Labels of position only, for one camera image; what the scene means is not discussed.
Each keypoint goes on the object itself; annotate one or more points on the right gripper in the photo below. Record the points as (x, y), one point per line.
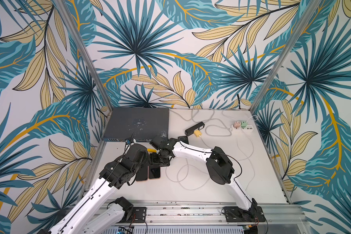
(159, 158)

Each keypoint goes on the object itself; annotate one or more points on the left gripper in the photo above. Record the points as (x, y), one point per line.
(146, 160)

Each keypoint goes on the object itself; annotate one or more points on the phone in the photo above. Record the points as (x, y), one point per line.
(154, 172)
(183, 139)
(143, 174)

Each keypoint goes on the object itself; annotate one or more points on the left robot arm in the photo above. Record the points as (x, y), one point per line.
(80, 220)

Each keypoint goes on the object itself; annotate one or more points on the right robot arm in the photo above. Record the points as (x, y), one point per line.
(218, 164)

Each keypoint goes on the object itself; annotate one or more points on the black power strip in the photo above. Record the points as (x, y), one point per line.
(192, 129)

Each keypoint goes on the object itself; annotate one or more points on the yellow charger plug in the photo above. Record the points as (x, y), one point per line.
(197, 133)

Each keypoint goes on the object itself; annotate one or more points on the green charger plug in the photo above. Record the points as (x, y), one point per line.
(243, 124)

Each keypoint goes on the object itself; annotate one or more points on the white power strip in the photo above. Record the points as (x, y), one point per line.
(249, 128)

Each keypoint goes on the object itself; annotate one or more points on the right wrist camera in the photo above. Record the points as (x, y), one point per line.
(156, 142)

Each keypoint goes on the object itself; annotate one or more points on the dark grey network switch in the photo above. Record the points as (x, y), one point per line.
(142, 124)

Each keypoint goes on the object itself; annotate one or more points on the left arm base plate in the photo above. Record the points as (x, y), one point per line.
(134, 215)

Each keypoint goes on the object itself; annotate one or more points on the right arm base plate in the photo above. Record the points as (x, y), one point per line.
(236, 215)

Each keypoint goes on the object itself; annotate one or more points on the aluminium front rail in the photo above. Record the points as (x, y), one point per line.
(207, 218)

